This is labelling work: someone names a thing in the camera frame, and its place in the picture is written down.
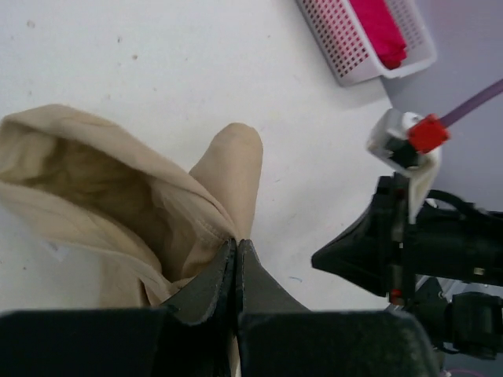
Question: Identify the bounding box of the white plastic basket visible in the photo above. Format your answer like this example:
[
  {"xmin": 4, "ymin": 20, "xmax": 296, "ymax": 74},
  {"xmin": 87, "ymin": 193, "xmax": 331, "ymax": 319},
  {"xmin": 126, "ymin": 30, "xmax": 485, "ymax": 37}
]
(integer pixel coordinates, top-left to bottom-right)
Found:
[{"xmin": 297, "ymin": 1, "xmax": 437, "ymax": 86}]

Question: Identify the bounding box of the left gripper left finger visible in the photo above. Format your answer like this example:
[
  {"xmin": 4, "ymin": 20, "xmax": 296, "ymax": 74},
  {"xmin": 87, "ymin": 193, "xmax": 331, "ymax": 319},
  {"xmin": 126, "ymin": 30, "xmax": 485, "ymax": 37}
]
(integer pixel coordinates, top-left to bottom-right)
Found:
[{"xmin": 163, "ymin": 240, "xmax": 237, "ymax": 376}]

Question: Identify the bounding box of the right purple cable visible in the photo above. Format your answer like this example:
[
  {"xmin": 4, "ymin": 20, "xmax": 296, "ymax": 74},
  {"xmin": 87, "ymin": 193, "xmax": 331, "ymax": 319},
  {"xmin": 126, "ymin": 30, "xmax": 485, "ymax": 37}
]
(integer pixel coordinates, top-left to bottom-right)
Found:
[{"xmin": 442, "ymin": 78, "xmax": 503, "ymax": 126}]

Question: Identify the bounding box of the beige t shirt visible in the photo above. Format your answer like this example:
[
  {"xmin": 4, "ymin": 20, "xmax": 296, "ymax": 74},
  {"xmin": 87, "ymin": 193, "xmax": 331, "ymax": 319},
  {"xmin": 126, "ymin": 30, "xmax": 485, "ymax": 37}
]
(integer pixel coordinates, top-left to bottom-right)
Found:
[{"xmin": 0, "ymin": 103, "xmax": 263, "ymax": 377}]

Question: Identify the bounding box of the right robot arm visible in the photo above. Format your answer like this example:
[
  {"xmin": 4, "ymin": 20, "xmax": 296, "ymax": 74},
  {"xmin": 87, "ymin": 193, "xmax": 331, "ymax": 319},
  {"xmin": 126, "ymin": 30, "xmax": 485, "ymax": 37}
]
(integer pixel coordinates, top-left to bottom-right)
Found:
[{"xmin": 311, "ymin": 174, "xmax": 502, "ymax": 360}]

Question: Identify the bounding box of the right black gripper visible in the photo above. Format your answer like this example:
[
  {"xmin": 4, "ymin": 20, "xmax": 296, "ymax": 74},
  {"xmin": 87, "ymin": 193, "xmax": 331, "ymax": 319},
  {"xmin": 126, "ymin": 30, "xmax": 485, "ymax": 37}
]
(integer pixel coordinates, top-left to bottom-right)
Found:
[{"xmin": 311, "ymin": 175, "xmax": 415, "ymax": 305}]

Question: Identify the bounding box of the red folded t shirt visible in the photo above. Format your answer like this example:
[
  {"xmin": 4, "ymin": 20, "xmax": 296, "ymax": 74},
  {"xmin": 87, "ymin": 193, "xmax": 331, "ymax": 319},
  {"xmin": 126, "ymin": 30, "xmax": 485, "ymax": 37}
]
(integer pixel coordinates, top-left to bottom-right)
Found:
[{"xmin": 350, "ymin": 0, "xmax": 407, "ymax": 69}]

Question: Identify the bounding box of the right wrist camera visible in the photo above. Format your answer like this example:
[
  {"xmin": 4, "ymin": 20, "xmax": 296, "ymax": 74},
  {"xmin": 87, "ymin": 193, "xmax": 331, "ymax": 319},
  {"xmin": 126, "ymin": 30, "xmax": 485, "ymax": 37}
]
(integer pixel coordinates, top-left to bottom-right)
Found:
[{"xmin": 366, "ymin": 108, "xmax": 450, "ymax": 224}]

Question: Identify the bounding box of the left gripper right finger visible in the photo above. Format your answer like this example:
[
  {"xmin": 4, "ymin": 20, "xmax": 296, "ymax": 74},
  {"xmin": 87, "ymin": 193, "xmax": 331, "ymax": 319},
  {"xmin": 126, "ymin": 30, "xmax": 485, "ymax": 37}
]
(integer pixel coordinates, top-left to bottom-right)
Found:
[{"xmin": 235, "ymin": 240, "xmax": 308, "ymax": 376}]

